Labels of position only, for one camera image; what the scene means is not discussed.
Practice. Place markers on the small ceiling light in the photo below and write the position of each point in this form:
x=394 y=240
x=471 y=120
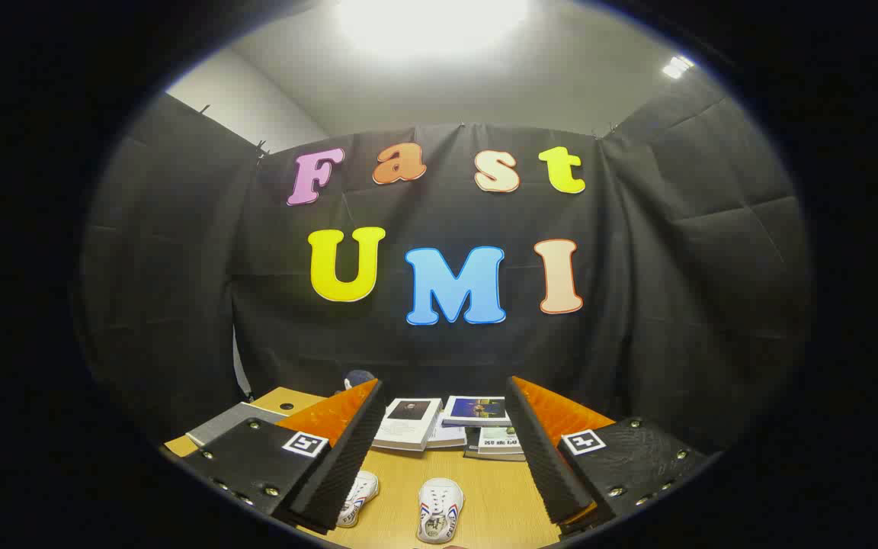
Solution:
x=677 y=67

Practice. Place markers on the navy penguin plush toy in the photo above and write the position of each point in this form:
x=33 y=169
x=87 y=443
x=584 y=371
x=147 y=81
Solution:
x=359 y=378

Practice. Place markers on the white book with portrait cover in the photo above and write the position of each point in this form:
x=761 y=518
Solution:
x=407 y=427

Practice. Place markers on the white canvas shoe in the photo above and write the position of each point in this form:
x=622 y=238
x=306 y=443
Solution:
x=440 y=507
x=359 y=492

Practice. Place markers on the plain white book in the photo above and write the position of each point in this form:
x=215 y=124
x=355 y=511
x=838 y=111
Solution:
x=448 y=436

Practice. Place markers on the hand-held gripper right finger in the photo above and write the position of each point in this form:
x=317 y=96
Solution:
x=546 y=457

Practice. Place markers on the dark covered book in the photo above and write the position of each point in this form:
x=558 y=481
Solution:
x=485 y=456

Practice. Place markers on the large ceiling light panel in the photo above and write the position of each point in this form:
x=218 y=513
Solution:
x=431 y=23

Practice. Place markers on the book with blue picture cover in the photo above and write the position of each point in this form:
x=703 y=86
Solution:
x=477 y=410

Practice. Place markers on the grey fabric storage box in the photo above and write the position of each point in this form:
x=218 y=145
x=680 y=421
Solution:
x=225 y=423

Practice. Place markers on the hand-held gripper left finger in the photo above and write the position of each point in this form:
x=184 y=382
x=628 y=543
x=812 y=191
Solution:
x=344 y=457

